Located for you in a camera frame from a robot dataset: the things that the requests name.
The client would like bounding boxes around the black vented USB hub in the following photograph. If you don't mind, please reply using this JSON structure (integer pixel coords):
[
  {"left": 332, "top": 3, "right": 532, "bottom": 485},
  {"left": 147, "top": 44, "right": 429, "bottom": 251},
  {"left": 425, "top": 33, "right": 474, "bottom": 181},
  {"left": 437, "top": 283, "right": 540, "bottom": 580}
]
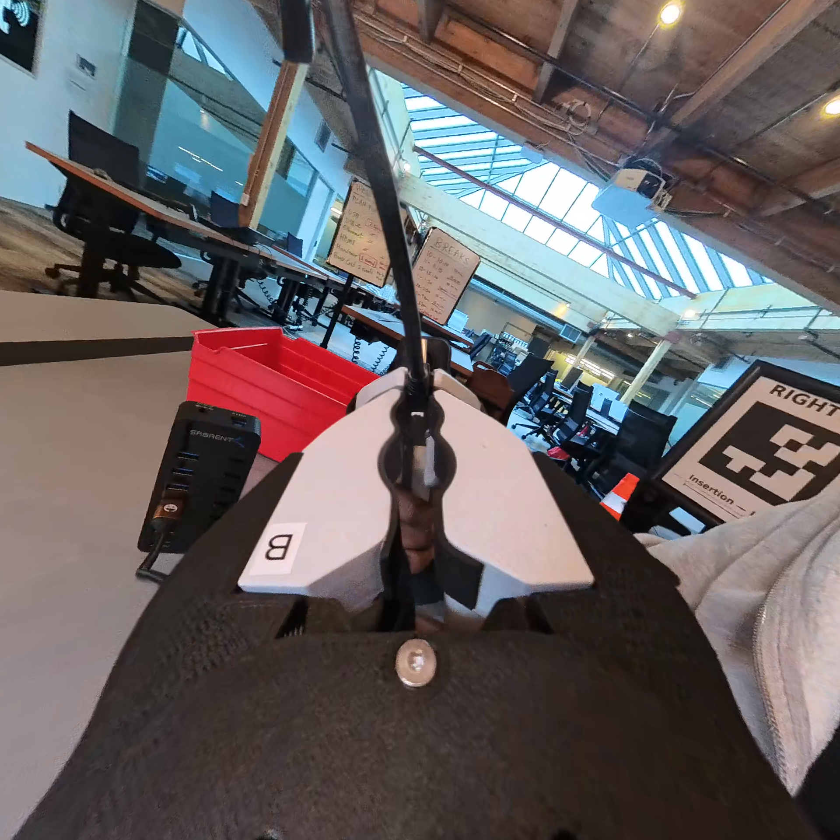
[{"left": 136, "top": 400, "right": 263, "bottom": 555}]

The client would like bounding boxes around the wooden chair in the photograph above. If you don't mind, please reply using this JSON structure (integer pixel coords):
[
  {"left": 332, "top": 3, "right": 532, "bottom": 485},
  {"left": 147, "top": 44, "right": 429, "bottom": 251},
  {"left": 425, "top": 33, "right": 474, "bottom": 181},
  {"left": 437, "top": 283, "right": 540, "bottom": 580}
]
[{"left": 469, "top": 361, "right": 516, "bottom": 424}]

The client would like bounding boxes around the wooden pillar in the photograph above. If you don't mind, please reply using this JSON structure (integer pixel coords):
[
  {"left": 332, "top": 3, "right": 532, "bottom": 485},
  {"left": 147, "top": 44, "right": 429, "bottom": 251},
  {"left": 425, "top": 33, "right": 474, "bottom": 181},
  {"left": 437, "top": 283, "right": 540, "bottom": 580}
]
[{"left": 239, "top": 60, "right": 309, "bottom": 228}]

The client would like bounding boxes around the black swivel office chair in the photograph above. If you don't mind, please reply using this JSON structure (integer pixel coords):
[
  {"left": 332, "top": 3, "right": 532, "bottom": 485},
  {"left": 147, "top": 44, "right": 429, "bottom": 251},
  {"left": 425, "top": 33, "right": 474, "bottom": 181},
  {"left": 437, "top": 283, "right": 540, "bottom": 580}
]
[{"left": 46, "top": 177, "right": 183, "bottom": 299}]

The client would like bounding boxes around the phone icon door sign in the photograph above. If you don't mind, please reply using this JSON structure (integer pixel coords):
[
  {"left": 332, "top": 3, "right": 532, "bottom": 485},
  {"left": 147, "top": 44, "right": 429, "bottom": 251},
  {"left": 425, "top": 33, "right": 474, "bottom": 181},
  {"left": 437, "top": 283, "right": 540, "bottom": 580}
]
[{"left": 0, "top": 0, "right": 43, "bottom": 73}]

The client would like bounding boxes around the red plastic bin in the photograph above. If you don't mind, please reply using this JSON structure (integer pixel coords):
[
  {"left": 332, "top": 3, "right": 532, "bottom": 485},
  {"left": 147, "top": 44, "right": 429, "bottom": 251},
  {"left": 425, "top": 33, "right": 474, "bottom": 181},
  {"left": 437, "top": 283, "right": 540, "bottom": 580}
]
[{"left": 187, "top": 326, "right": 383, "bottom": 463}]

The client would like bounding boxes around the black computer monitor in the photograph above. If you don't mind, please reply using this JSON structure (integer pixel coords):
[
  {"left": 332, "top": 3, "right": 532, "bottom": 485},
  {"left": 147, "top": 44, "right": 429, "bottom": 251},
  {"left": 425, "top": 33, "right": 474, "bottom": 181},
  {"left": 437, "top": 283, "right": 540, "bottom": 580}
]
[{"left": 67, "top": 110, "right": 140, "bottom": 191}]

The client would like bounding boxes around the black framed marker sign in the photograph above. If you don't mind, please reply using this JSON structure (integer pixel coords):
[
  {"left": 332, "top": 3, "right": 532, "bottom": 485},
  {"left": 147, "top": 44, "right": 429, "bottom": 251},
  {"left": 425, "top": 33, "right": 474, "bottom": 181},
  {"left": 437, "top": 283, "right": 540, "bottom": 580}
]
[{"left": 646, "top": 360, "right": 840, "bottom": 526}]

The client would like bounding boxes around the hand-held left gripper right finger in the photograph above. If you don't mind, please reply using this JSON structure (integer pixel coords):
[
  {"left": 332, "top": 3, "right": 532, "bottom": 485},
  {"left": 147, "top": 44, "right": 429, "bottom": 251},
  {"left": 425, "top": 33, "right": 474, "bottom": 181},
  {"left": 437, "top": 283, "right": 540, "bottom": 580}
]
[{"left": 425, "top": 369, "right": 596, "bottom": 623}]

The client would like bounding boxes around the person's grey hoodie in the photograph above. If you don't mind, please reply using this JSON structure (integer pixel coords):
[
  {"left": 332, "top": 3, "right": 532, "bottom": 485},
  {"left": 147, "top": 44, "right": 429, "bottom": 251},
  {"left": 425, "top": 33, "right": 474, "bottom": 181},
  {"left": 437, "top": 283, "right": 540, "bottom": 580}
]
[{"left": 633, "top": 489, "right": 840, "bottom": 798}]

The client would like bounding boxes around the orange traffic cone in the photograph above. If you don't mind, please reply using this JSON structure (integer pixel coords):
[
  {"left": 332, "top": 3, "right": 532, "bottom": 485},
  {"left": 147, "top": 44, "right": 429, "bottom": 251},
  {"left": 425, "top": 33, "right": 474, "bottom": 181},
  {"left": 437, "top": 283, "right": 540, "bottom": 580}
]
[{"left": 600, "top": 472, "right": 641, "bottom": 521}]

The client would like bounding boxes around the handwritten whiteboard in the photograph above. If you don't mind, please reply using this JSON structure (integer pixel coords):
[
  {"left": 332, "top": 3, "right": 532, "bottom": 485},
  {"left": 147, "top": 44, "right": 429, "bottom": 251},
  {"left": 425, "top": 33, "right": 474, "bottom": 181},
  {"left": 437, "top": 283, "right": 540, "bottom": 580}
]
[
  {"left": 412, "top": 226, "right": 481, "bottom": 327},
  {"left": 326, "top": 177, "right": 396, "bottom": 288}
]

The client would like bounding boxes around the ceiling projector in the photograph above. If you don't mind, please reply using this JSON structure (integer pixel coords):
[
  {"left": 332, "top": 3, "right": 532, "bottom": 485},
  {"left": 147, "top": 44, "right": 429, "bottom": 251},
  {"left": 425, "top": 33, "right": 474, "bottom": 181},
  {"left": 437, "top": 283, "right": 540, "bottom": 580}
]
[{"left": 591, "top": 167, "right": 673, "bottom": 227}]

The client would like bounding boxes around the group of black office chairs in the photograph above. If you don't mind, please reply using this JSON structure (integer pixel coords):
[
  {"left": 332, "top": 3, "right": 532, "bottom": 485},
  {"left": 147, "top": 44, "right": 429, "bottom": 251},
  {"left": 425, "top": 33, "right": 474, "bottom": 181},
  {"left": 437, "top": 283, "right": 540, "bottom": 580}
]
[{"left": 508, "top": 354, "right": 678, "bottom": 490}]

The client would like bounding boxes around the long wooden office desk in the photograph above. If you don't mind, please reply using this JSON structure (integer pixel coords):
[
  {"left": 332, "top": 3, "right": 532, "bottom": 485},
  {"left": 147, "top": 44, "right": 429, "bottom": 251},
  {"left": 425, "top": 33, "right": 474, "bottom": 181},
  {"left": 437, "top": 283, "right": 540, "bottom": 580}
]
[{"left": 26, "top": 141, "right": 342, "bottom": 316}]

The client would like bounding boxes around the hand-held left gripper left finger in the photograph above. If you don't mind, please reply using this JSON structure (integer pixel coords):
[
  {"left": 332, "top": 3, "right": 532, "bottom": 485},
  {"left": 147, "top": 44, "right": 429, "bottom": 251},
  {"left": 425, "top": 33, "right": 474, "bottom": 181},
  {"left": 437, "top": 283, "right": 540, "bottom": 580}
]
[{"left": 236, "top": 367, "right": 424, "bottom": 614}]

